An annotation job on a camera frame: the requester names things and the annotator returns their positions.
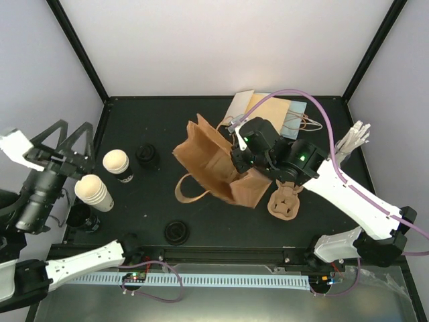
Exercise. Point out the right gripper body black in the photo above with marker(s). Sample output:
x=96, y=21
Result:
x=260, y=161

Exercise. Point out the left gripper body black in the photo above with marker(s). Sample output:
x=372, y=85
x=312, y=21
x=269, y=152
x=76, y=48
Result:
x=74, y=165

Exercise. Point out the brown pulp cup carrier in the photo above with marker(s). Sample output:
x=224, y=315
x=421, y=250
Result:
x=284, y=202

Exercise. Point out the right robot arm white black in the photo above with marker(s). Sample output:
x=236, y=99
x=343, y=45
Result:
x=379, y=238

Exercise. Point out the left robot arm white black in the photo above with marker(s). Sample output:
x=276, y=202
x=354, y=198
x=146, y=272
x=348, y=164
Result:
x=28, y=282

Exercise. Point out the black coffee lids stack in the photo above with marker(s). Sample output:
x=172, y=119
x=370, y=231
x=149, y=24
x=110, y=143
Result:
x=147, y=156

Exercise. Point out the black coffee lid near bag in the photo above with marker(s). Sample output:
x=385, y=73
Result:
x=176, y=233

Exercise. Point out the stacked paper cups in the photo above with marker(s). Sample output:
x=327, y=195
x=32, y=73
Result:
x=91, y=190

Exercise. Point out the paper cup black sleeve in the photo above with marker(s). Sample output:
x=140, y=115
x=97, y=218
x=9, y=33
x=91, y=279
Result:
x=117, y=163

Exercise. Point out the black empty cup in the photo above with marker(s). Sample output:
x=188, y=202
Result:
x=82, y=217

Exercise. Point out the flat white paper bag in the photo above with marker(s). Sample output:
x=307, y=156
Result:
x=237, y=112

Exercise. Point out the flat blue paper bag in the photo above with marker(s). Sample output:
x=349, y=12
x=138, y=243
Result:
x=292, y=121

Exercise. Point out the glass with white stirrers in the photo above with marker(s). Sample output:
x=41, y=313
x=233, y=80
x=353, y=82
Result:
x=353, y=139

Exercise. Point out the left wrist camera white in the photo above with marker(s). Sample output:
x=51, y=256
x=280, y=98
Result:
x=15, y=146

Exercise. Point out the black front mounting rail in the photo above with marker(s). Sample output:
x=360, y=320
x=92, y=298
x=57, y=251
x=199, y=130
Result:
x=293, y=259

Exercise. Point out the left black frame post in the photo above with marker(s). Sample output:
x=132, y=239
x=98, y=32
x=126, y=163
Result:
x=71, y=35

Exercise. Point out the black frame post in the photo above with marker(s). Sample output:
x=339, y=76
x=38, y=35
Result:
x=71, y=35
x=376, y=43

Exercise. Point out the blue slotted cable duct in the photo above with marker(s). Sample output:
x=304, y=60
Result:
x=195, y=280

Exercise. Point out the right black frame post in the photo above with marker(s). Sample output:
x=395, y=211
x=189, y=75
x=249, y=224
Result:
x=376, y=43

